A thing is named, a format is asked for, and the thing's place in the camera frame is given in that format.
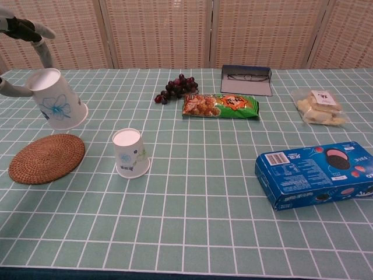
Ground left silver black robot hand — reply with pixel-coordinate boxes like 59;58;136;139
0;0;57;97

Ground paper cup with blue flower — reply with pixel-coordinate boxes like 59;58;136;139
24;68;89;131

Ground bamboo folding screen panel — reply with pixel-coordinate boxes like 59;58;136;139
308;0;373;70
0;0;111;70
209;0;332;70
100;0;216;69

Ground round woven rattan coaster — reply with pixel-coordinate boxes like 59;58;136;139
8;133;86;185

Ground bunch of dark red grapes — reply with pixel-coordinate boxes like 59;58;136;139
154;73;199;105

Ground paper cup with green print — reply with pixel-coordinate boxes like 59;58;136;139
112;128;151;179

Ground green snack bag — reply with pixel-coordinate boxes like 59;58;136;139
182;93;260;121

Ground black framed eyeglasses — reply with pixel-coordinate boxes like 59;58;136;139
227;73;270;82

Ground open blue glasses case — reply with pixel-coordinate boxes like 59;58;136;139
220;64;273;97

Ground green checked tablecloth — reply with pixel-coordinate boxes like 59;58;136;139
0;68;373;271

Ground clear bag of white snacks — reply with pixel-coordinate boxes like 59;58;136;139
291;89;349;127

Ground blue Oreo cookie box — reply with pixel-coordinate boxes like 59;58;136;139
255;141;373;212

